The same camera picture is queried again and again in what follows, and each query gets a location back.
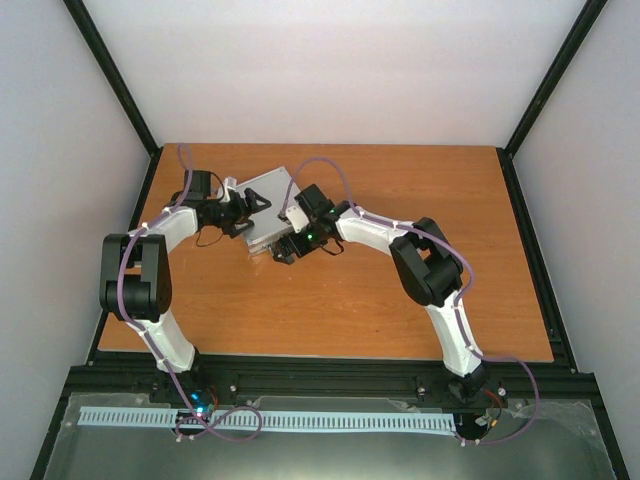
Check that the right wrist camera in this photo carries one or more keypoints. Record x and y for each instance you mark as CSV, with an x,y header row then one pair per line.
x,y
309,206

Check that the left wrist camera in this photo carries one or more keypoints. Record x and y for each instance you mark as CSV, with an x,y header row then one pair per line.
x,y
228,190

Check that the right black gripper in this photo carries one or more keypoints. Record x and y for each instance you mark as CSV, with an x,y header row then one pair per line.
x,y
282,245

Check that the black aluminium frame rail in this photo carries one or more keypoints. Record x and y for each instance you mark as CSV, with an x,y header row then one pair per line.
x,y
234,379

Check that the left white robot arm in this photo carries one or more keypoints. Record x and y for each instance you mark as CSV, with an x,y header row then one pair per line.
x,y
135,281

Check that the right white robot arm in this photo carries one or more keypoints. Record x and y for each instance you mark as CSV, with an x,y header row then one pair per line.
x,y
429,270

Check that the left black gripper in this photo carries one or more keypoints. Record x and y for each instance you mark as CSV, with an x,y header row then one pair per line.
x,y
242,214

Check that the light blue cable duct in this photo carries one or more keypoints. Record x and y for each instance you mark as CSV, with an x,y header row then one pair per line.
x,y
272,421

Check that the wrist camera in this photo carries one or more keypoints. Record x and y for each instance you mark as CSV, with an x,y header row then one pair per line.
x,y
309,206
228,190

